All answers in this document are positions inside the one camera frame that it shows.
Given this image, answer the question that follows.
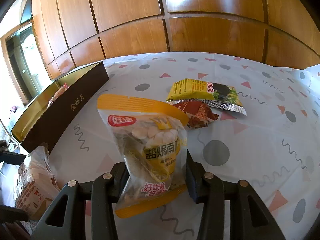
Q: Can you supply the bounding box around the clear red-print biscuit bag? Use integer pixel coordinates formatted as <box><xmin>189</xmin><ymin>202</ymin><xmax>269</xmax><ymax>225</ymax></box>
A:
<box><xmin>14</xmin><ymin>144</ymin><xmax>60</xmax><ymax>221</ymax></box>

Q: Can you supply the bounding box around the orange pumpkin seed snack bag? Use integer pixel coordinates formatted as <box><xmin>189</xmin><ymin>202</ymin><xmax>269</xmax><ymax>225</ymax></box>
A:
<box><xmin>97</xmin><ymin>94</ymin><xmax>189</xmax><ymax>218</ymax></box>

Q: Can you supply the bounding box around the brown red snack packet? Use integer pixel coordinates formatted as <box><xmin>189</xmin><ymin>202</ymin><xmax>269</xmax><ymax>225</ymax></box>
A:
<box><xmin>174</xmin><ymin>100</ymin><xmax>219</xmax><ymax>129</ymax></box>

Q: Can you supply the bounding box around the yellow seaweed snack packet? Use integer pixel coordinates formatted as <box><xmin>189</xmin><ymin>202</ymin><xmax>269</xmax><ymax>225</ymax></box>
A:
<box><xmin>166</xmin><ymin>79</ymin><xmax>247</xmax><ymax>116</ymax></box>

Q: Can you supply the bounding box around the patterned white tablecloth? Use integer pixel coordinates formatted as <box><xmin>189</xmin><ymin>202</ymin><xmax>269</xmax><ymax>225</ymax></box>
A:
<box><xmin>0</xmin><ymin>51</ymin><xmax>320</xmax><ymax>240</ymax></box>

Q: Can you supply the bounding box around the gold metal tin tray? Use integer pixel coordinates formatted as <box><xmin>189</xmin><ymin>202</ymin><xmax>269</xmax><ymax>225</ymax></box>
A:
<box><xmin>11</xmin><ymin>61</ymin><xmax>109</xmax><ymax>153</ymax></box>

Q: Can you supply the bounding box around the wooden doorway frame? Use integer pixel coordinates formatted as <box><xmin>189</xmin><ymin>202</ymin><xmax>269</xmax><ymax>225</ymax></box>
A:
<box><xmin>0</xmin><ymin>21</ymin><xmax>51</xmax><ymax>106</ymax></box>

